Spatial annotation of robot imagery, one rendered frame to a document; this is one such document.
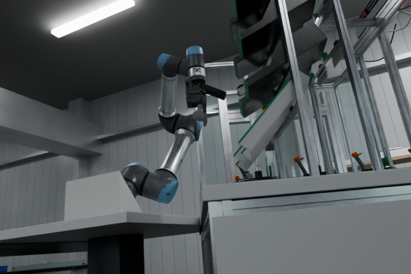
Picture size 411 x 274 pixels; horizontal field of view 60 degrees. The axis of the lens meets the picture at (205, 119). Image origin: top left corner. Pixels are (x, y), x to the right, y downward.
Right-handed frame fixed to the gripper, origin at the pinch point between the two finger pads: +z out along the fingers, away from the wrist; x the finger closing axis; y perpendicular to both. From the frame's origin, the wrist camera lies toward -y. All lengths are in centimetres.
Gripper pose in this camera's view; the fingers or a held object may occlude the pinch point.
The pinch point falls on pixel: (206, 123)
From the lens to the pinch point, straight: 147.0
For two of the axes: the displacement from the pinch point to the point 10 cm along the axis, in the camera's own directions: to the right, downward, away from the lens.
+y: -10.0, 0.8, -0.5
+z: 0.9, 9.4, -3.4
